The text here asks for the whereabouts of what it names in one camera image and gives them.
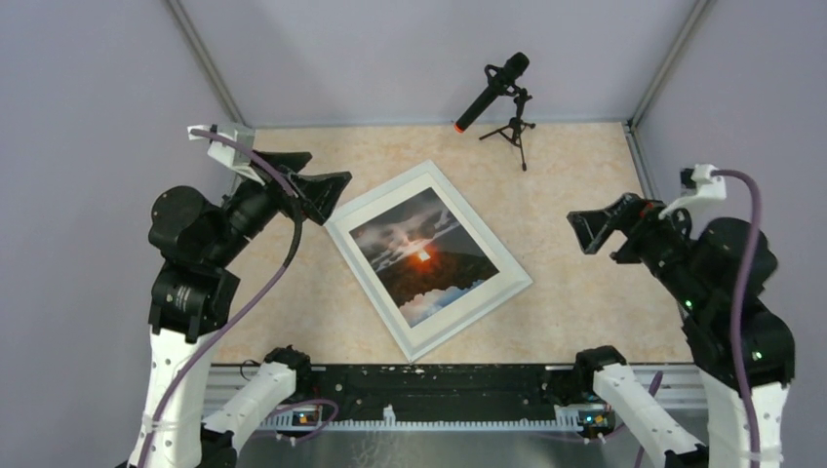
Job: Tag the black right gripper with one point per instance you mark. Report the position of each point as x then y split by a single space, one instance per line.
627 211

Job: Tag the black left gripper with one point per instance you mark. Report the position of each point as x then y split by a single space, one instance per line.
318 192

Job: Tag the white photo mat board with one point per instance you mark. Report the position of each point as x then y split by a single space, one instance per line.
491 258

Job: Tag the sunset landscape photo print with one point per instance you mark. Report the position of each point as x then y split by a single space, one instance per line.
422 255

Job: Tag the white picture frame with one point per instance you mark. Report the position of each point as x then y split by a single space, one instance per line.
413 349

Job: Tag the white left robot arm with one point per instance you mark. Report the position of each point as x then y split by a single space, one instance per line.
189 313

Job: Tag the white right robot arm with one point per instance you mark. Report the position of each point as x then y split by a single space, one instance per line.
745 354

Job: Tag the black mini tripod stand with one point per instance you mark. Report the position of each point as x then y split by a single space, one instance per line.
512 132

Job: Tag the black shotgun microphone orange tip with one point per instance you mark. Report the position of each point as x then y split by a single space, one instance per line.
501 82

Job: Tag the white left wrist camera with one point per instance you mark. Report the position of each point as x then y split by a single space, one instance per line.
223 141

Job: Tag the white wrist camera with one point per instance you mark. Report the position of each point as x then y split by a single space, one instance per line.
701 189
223 141

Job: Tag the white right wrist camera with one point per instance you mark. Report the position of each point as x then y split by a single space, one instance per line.
701 189

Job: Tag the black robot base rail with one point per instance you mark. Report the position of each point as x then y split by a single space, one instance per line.
448 393

